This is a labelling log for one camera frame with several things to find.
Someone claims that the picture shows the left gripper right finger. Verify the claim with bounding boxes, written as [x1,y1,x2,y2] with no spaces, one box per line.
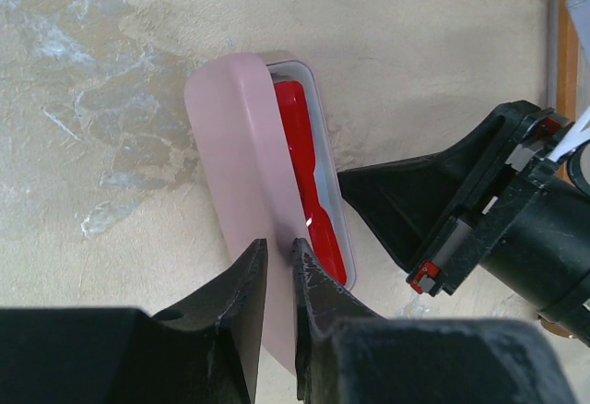
[292,238,576,403]

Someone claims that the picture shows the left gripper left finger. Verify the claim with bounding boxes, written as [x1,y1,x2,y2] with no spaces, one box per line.
[1,239,268,403]

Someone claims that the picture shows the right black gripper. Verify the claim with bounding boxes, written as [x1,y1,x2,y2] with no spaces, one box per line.
[337,101,565,317]

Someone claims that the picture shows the red sunglasses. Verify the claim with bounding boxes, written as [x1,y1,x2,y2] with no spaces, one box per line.
[274,80,348,285]

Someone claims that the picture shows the pink glasses case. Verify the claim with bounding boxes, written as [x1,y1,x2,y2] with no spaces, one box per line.
[183,50,356,372]

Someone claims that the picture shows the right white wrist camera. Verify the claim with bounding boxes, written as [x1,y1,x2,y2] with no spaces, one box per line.
[547,107,590,162]

